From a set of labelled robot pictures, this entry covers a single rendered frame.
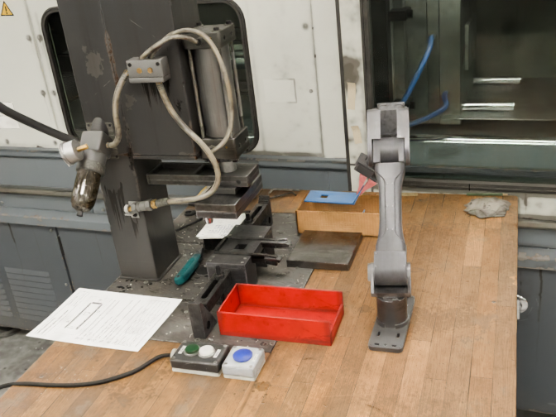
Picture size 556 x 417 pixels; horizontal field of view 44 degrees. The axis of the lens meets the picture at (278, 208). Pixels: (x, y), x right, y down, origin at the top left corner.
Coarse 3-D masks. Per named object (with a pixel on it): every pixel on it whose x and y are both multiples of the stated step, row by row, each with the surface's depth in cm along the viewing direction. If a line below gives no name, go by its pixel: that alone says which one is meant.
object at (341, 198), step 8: (312, 192) 191; (320, 192) 190; (328, 192) 190; (336, 192) 189; (344, 192) 189; (360, 192) 182; (304, 200) 186; (312, 200) 186; (320, 200) 185; (328, 200) 185; (336, 200) 184; (344, 200) 184; (352, 200) 184
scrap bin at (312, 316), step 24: (240, 288) 156; (264, 288) 154; (288, 288) 152; (240, 312) 155; (264, 312) 154; (288, 312) 153; (312, 312) 152; (336, 312) 150; (240, 336) 147; (264, 336) 145; (288, 336) 143; (312, 336) 141
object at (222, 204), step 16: (224, 160) 157; (160, 176) 162; (176, 176) 161; (192, 176) 159; (208, 176) 158; (224, 176) 156; (240, 176) 155; (256, 176) 161; (224, 192) 157; (240, 192) 157; (256, 192) 164; (208, 208) 154; (224, 208) 152; (240, 208) 154
